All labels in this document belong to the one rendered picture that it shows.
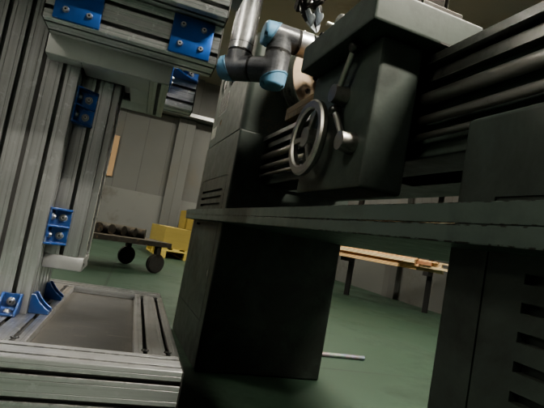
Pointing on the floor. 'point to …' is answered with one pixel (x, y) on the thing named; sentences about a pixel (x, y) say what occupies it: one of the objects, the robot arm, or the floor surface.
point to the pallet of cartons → (174, 235)
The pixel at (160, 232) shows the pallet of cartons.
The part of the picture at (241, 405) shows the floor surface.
